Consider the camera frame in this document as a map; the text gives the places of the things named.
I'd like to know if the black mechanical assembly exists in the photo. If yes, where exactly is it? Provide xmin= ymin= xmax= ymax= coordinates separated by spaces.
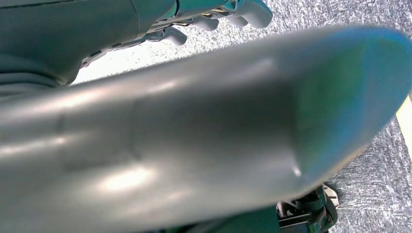
xmin=276 ymin=183 xmax=340 ymax=233

